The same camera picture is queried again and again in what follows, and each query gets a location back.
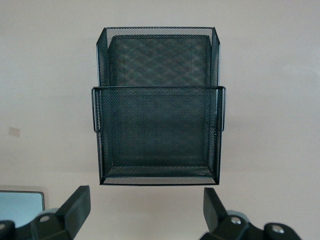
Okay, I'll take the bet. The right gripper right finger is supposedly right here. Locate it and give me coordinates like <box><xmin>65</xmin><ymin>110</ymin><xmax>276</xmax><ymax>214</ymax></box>
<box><xmin>203</xmin><ymin>187</ymin><xmax>301</xmax><ymax>240</ymax></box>

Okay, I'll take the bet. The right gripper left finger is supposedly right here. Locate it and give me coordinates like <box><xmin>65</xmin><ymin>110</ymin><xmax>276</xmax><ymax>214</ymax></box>
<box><xmin>0</xmin><ymin>185</ymin><xmax>91</xmax><ymax>240</ymax></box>

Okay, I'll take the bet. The silver laptop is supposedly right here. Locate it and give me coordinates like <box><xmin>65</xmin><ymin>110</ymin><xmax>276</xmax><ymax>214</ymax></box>
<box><xmin>0</xmin><ymin>191</ymin><xmax>46</xmax><ymax>221</ymax></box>

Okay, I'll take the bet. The brown tape patch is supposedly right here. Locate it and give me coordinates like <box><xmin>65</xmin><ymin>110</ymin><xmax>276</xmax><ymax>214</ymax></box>
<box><xmin>8</xmin><ymin>126</ymin><xmax>22</xmax><ymax>137</ymax></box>

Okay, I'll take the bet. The black mesh two-tier tray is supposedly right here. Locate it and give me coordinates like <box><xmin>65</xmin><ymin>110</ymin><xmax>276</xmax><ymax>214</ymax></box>
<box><xmin>90</xmin><ymin>26</ymin><xmax>227</xmax><ymax>187</ymax></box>

